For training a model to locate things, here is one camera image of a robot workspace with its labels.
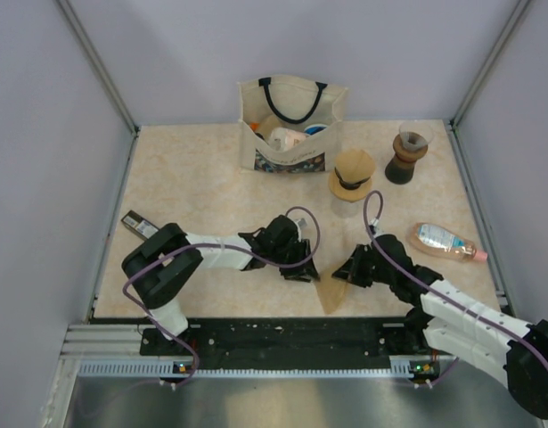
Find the dark flask with red cap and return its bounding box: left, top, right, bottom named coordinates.
left=385, top=157, right=415, bottom=185

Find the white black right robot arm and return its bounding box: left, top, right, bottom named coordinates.
left=331, top=235, right=548, bottom=420

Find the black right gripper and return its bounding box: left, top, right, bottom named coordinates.
left=332, top=243, right=395, bottom=288

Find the dark rectangular box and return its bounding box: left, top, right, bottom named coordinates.
left=121, top=210, right=159, bottom=241

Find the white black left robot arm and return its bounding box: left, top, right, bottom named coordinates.
left=121, top=215, right=320, bottom=354

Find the clear glass server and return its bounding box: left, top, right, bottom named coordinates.
left=331, top=199, right=363, bottom=218

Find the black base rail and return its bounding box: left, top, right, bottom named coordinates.
left=139, top=317, right=435, bottom=369

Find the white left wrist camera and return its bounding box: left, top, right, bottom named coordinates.
left=291, top=218, right=307, bottom=233

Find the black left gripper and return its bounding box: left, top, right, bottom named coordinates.
left=269, top=237, right=319, bottom=282

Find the clear pink lotion bottle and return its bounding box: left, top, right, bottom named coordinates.
left=408, top=222, right=488, bottom=262

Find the wooden dripper stand disc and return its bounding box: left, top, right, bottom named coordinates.
left=328, top=170, right=372, bottom=202

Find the beige canvas tote bag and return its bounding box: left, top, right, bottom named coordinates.
left=238, top=75, right=348, bottom=174

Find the clear glass cone dripper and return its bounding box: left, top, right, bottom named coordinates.
left=398, top=120, right=434, bottom=152

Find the grey slotted cable duct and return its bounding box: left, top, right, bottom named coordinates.
left=78, top=359, right=433, bottom=380

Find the brown paper coffee filter stack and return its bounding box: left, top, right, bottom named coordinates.
left=315, top=262, right=348, bottom=315

